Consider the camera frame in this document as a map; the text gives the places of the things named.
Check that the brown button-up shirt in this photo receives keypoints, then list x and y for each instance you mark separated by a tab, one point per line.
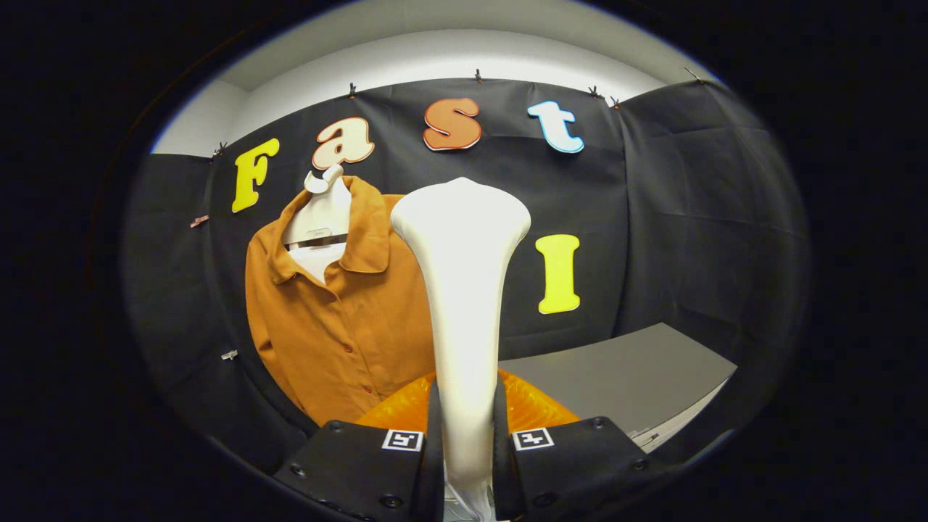
341	341

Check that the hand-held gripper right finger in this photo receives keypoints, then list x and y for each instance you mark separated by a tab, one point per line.
573	464

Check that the white mannequin torso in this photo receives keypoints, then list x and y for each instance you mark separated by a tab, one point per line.
319	217

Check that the reddish clip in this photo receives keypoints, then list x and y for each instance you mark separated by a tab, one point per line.
199	221

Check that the grey cabinet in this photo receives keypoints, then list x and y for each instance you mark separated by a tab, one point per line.
623	377

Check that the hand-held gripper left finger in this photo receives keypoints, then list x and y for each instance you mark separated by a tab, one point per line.
362	464

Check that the black backdrop cloth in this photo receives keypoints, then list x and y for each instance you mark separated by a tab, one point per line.
689	217

